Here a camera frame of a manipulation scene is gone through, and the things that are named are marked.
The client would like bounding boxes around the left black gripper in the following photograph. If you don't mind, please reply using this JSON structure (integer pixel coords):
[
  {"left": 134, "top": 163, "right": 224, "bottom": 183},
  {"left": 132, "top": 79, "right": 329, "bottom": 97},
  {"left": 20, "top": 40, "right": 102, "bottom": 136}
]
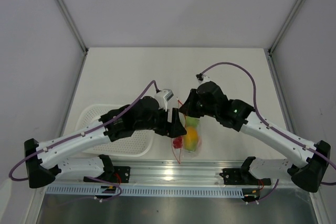
[{"left": 135, "top": 105, "right": 186, "bottom": 138}]

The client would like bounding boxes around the red grape bunch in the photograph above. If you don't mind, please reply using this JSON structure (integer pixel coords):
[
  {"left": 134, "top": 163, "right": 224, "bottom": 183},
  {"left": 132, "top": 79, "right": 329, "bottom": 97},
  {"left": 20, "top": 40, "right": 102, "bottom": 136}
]
[{"left": 172, "top": 136, "right": 183, "bottom": 149}]

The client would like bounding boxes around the green apple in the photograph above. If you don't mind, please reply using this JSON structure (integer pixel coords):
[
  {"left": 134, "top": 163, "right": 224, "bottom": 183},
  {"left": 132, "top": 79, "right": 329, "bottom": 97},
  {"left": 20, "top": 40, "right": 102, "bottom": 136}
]
[{"left": 185, "top": 116, "right": 200, "bottom": 128}]

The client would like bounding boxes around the yellow fruit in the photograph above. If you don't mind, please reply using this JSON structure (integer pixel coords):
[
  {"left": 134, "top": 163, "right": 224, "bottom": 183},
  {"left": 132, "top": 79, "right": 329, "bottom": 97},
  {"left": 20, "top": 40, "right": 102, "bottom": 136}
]
[{"left": 183, "top": 127, "right": 199, "bottom": 152}]

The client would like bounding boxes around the clear zip top bag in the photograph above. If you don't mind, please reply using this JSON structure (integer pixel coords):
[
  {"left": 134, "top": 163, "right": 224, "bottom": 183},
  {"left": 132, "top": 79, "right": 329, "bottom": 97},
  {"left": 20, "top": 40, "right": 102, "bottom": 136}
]
[{"left": 171, "top": 113, "right": 202, "bottom": 165}]

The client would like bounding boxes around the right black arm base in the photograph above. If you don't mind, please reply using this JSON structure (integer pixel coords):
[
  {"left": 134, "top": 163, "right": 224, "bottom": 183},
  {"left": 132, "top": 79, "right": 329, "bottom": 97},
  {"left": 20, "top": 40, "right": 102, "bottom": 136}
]
[{"left": 219, "top": 168, "right": 271, "bottom": 186}]

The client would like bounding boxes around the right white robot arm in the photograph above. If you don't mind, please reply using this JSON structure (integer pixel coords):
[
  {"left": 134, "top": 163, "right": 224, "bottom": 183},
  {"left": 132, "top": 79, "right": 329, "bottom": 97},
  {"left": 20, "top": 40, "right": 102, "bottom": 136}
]
[{"left": 179, "top": 81, "right": 331, "bottom": 193}]

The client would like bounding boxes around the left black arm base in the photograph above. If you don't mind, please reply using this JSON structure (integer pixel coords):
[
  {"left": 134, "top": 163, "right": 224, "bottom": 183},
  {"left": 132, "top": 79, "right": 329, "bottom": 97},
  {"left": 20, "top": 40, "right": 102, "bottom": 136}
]
[{"left": 79, "top": 166, "right": 131, "bottom": 184}]

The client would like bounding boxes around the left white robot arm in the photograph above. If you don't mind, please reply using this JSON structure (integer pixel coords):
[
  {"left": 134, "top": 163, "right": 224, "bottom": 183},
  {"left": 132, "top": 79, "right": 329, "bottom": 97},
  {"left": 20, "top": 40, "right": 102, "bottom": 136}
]
[{"left": 24, "top": 97, "right": 186, "bottom": 189}]

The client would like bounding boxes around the white perforated plastic basket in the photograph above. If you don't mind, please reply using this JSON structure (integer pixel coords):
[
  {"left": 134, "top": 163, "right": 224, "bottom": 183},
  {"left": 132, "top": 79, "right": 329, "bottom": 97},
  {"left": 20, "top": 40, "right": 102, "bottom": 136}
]
[{"left": 75, "top": 104, "right": 154, "bottom": 157}]

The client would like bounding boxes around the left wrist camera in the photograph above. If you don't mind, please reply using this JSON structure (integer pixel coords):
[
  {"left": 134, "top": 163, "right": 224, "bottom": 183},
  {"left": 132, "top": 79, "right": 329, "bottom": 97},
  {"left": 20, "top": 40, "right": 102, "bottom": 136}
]
[{"left": 154, "top": 89, "right": 174, "bottom": 111}]

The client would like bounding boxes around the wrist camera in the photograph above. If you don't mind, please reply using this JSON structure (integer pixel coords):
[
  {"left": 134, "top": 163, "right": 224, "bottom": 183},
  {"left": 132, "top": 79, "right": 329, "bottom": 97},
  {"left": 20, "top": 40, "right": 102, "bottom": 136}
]
[
  {"left": 196, "top": 73, "right": 211, "bottom": 84},
  {"left": 154, "top": 89, "right": 174, "bottom": 111}
]

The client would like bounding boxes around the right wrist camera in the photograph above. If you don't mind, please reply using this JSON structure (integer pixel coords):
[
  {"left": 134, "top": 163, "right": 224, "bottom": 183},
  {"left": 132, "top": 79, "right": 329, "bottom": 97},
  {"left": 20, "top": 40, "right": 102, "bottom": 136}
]
[{"left": 196, "top": 73, "right": 211, "bottom": 84}]

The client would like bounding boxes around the aluminium mounting rail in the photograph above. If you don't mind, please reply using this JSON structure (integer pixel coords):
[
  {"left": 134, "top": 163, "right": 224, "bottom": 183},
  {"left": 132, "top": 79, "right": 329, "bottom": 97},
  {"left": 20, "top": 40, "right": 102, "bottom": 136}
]
[{"left": 35, "top": 158, "right": 316, "bottom": 185}]

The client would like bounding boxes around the white slotted cable duct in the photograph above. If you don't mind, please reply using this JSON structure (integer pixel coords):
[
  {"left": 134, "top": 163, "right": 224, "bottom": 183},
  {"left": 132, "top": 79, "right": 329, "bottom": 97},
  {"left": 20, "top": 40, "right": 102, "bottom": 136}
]
[{"left": 46, "top": 184, "right": 244, "bottom": 198}]

